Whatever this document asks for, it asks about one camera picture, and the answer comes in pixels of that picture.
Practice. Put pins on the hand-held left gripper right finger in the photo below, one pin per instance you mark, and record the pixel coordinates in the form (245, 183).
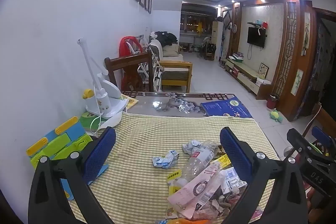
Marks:
(236, 153)

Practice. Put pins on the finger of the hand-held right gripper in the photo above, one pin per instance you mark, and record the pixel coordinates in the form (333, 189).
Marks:
(322, 136)
(296, 138)

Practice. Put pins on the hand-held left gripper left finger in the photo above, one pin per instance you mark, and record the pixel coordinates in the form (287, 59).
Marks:
(99, 153)

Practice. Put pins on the red bin green rim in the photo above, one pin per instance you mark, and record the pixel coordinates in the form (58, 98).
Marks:
(313, 146)

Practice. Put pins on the yellow drink carton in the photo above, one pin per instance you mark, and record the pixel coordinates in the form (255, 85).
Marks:
(223, 161)

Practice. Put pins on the dark wooden chair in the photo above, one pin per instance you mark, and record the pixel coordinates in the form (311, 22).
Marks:
(329, 119)
(128, 60)

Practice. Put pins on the white toothpaste box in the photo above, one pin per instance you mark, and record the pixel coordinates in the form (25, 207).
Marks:
(232, 180)

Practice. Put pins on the green plush toy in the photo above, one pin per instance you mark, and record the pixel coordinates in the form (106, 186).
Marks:
(276, 116)

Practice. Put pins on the green picture book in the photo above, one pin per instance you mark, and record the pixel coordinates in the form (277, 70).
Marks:
(88, 119)

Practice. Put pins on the blue green book stand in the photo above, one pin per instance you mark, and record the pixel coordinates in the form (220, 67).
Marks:
(63, 140)

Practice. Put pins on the clear plastic bottle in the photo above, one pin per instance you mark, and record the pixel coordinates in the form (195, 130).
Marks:
(195, 162)

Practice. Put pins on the small red waste bin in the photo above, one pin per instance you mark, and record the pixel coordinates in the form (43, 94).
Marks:
(272, 102)

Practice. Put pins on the crumpled silver paper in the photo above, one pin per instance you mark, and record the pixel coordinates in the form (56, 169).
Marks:
(193, 146)

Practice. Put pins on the yellow striped table cloth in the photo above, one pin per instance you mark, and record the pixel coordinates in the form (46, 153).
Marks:
(147, 140)

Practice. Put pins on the white printed pen cup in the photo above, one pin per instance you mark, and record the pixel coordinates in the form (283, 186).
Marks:
(101, 103)

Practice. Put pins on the crumpled brown wrapper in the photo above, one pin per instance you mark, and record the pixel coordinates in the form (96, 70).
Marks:
(225, 203)

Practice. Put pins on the pink packet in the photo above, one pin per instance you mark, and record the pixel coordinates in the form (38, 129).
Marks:
(194, 191)

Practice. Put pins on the yellow picture book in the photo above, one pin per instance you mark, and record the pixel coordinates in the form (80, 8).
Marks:
(130, 101)

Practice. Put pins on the white desk lamp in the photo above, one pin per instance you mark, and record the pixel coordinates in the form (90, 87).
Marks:
(110, 90)

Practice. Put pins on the crumpled silver foil packet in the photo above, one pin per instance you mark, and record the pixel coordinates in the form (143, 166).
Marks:
(165, 159)

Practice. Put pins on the yellow label packet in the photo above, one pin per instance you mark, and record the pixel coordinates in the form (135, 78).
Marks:
(173, 182)

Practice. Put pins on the small framed picture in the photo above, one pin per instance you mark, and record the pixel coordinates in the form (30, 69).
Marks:
(263, 70)

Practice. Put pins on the long TV cabinet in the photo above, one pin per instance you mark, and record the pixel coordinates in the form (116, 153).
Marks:
(246, 77)

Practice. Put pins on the colourful snack packet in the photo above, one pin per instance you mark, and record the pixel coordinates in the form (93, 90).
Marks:
(172, 217)

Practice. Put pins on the stack of books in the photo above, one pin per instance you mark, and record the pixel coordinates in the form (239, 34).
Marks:
(235, 58)

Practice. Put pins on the white book rack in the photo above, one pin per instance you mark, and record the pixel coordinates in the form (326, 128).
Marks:
(155, 74)

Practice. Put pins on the cluttered small chair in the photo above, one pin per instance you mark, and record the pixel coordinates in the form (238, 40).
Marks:
(208, 49)

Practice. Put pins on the red plastic basket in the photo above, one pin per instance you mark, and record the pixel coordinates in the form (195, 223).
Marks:
(126, 45)

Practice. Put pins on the white standing air conditioner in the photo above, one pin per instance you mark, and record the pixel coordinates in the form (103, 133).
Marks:
(217, 39)

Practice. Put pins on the red pot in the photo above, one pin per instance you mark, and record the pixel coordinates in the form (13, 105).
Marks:
(265, 24)

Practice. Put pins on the teal bowl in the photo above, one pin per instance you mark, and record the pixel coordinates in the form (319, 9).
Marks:
(259, 22)

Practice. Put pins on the black white plush toy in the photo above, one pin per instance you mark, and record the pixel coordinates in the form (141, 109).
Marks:
(152, 35)

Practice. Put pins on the yellow hanging garment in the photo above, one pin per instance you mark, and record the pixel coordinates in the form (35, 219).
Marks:
(200, 28)

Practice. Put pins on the dark clothes pile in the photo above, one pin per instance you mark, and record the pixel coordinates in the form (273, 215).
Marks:
(168, 37)

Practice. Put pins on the bamboo wall picture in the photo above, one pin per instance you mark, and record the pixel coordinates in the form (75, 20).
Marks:
(297, 82)

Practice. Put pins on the wooden frame sofa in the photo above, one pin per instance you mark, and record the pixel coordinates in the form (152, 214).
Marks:
(176, 74)

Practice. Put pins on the tall wall scroll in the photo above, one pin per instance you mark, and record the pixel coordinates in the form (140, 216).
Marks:
(306, 32)

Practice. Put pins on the wall television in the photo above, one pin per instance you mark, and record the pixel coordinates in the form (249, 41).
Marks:
(256, 37)

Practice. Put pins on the large dark frame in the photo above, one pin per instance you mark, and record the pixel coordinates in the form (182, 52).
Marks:
(227, 18)

